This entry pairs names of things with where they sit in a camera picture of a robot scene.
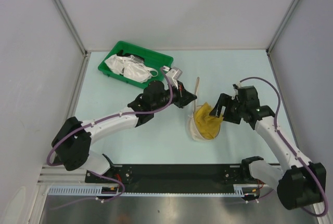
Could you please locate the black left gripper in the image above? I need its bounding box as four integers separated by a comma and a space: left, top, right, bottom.
151, 81, 197, 111

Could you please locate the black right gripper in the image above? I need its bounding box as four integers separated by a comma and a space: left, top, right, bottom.
209, 93, 246, 125

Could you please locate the yellow bra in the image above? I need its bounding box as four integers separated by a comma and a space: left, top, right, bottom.
194, 102, 223, 140

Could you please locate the beige mesh laundry bag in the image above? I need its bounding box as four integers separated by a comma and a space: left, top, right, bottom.
187, 76, 222, 142

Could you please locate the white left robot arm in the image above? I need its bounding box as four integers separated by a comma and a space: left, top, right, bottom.
52, 81, 197, 182

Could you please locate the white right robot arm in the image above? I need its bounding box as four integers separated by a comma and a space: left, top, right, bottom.
209, 85, 328, 213

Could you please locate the white bra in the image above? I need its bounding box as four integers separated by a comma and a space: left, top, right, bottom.
104, 54, 159, 83

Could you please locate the green plastic tray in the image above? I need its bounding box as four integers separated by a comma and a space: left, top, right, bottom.
98, 41, 174, 89

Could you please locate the black item in tray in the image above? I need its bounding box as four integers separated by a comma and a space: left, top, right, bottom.
117, 50, 145, 63

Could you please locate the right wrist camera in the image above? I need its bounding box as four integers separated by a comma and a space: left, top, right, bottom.
233, 82, 242, 98

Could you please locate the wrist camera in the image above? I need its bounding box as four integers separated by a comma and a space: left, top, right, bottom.
162, 66, 183, 87
233, 82, 242, 98

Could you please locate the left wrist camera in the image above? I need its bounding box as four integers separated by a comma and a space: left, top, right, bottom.
162, 66, 183, 87

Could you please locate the white slotted cable duct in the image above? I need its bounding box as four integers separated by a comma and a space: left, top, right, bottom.
47, 185, 259, 197

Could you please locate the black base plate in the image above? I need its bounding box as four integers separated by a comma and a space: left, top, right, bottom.
85, 163, 263, 195

